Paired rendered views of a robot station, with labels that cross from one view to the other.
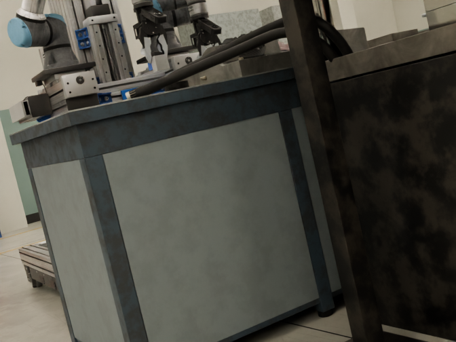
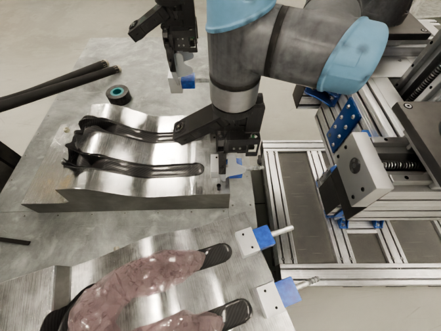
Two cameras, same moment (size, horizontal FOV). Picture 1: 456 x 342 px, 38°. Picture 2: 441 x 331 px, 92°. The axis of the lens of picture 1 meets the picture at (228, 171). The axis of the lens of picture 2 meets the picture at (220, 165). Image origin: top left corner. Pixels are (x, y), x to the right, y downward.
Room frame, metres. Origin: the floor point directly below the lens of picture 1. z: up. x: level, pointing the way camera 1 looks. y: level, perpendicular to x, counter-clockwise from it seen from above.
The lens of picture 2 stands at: (2.76, -0.28, 1.34)
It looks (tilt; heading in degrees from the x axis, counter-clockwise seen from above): 57 degrees down; 118
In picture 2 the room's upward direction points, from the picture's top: straight up
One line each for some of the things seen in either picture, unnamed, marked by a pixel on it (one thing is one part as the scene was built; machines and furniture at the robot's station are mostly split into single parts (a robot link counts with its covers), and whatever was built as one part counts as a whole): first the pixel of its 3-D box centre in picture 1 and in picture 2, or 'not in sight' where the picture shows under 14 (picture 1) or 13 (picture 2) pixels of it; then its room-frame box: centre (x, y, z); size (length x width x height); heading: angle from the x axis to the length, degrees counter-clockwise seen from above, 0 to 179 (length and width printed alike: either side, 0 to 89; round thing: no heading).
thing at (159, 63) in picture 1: (154, 65); (191, 80); (2.42, 0.17, 0.93); 0.13 x 0.05 x 0.05; 30
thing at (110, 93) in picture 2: (176, 88); (119, 95); (2.13, 0.10, 0.82); 0.08 x 0.08 x 0.04
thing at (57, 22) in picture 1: (51, 31); not in sight; (2.83, 0.59, 1.20); 0.13 x 0.12 x 0.14; 147
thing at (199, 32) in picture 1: (202, 31); (235, 125); (2.66, -0.02, 1.04); 0.09 x 0.08 x 0.12; 30
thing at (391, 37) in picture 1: (389, 44); not in sight; (2.82, -0.79, 0.84); 0.20 x 0.15 x 0.07; 30
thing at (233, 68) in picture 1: (232, 65); (134, 155); (2.40, -0.10, 0.87); 0.50 x 0.26 x 0.14; 30
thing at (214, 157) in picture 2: not in sight; (237, 168); (2.67, -0.02, 0.89); 0.13 x 0.05 x 0.05; 30
